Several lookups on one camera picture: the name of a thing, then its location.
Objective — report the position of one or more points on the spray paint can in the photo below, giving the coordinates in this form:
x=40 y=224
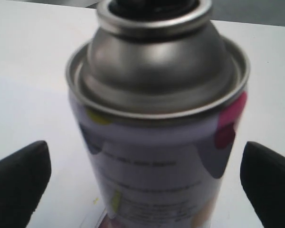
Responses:
x=157 y=94

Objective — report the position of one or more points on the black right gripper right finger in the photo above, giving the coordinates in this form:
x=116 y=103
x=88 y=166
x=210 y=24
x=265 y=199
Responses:
x=262 y=176

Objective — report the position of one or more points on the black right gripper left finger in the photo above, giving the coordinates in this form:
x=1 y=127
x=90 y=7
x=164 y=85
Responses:
x=24 y=176

